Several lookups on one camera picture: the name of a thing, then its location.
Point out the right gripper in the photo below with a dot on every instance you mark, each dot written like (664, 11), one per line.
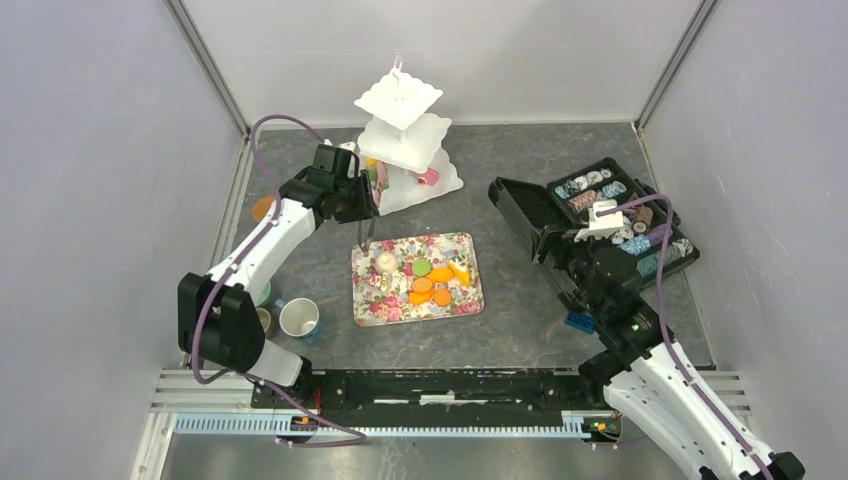
(555, 237)

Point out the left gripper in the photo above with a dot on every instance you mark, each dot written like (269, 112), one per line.
(366, 207)

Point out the pink toy cake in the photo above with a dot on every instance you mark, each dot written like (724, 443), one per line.
(429, 178)

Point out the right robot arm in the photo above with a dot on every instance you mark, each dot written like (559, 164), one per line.
(644, 372)

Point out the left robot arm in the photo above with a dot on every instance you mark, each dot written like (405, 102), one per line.
(216, 314)

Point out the black poker chip case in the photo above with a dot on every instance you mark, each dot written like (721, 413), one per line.
(527, 206)

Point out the cream cupcake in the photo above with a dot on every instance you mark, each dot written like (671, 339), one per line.
(386, 262)

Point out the orange blue chip stack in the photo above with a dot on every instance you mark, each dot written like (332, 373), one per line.
(583, 201)

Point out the light blue chip stack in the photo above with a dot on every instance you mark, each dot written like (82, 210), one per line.
(637, 245)

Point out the blue toy brick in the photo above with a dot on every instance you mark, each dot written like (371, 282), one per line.
(581, 321)

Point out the green macaron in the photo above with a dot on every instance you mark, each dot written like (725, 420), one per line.
(421, 267)

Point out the green blue chip stack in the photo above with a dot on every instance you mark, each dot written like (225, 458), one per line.
(675, 251)

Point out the floral rectangular tray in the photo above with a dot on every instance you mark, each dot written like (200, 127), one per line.
(401, 304)

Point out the brown 100 chip stack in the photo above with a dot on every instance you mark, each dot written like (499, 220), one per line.
(643, 219)

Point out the purple chip stack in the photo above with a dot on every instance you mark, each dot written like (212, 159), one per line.
(655, 236)

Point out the white three-tier dessert stand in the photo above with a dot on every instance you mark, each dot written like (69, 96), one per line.
(405, 136)

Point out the orange round coaster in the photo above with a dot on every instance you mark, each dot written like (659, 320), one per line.
(261, 208)

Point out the white and blue mug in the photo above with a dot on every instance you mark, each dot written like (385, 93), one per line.
(300, 319)

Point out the mint green cup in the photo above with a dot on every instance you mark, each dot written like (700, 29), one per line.
(264, 295)

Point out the olive brown cup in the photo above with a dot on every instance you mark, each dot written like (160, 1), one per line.
(268, 322)

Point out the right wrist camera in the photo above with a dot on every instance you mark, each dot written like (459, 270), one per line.
(604, 220)

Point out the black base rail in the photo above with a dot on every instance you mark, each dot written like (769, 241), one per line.
(459, 398)

